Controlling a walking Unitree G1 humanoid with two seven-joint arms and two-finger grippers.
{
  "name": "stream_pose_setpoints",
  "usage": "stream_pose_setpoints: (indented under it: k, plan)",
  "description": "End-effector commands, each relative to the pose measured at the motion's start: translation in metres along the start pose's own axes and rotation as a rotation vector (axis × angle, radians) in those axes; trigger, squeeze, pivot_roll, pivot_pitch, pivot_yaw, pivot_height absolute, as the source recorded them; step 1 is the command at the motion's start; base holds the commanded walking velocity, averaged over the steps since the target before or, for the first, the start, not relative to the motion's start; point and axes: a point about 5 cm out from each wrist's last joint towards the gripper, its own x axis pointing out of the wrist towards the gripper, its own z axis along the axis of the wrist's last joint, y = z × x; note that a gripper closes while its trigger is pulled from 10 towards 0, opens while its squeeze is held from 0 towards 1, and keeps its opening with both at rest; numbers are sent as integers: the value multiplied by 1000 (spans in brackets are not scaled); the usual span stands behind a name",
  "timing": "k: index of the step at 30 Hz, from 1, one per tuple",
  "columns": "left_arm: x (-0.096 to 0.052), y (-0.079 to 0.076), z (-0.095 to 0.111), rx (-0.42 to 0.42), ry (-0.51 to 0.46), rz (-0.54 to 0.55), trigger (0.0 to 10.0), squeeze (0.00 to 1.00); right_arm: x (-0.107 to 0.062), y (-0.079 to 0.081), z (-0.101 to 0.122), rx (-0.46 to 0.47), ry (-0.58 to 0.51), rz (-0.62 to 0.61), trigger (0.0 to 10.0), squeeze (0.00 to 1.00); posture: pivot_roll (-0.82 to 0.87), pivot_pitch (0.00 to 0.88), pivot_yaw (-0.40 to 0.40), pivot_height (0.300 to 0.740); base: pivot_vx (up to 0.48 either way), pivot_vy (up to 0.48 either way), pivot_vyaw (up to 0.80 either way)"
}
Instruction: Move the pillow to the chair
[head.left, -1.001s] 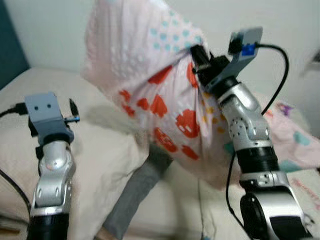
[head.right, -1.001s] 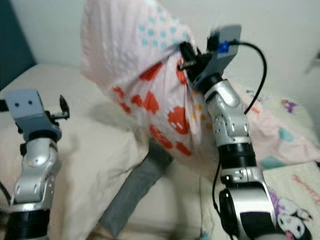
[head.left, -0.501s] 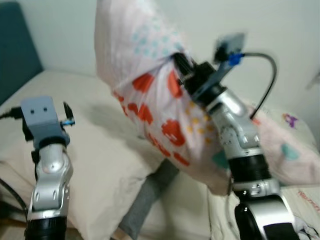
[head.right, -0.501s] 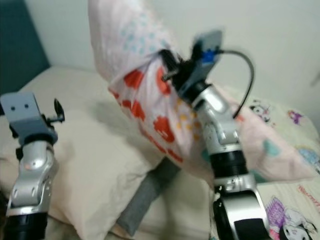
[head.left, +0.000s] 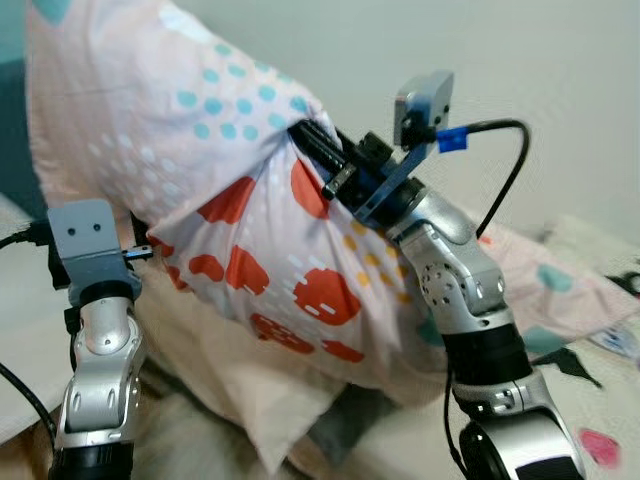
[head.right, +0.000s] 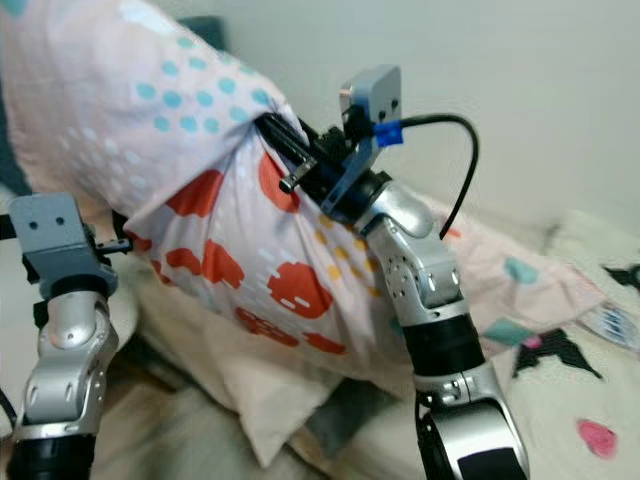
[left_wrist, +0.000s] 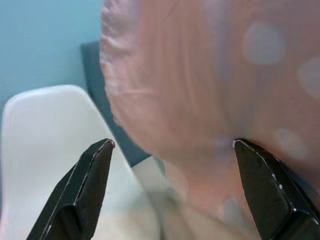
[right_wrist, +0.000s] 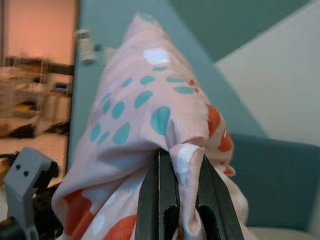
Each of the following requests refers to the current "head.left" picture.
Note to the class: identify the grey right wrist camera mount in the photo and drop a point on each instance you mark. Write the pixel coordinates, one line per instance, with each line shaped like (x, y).
(425, 105)

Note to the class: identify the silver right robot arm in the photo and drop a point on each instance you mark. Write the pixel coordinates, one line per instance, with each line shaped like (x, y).
(460, 280)

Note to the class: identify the blue tape strip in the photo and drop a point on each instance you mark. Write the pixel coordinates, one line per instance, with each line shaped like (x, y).
(452, 139)

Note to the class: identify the pink pillow with teal shapes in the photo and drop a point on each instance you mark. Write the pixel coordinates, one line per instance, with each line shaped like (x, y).
(560, 290)

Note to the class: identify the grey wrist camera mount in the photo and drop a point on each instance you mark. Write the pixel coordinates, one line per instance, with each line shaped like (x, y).
(425, 105)
(85, 240)

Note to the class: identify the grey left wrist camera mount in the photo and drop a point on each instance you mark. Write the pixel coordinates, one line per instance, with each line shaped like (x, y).
(85, 240)

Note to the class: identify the pink pillow red teal print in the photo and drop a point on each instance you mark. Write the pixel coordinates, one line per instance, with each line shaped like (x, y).
(150, 100)

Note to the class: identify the plain pale pink pillow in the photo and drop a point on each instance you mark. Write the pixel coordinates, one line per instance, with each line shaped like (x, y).
(250, 410)

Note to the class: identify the cream patterned blanket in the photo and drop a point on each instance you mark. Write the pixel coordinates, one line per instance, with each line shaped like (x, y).
(600, 400)

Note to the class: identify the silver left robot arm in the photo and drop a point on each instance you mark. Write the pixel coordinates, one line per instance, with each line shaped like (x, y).
(100, 390)

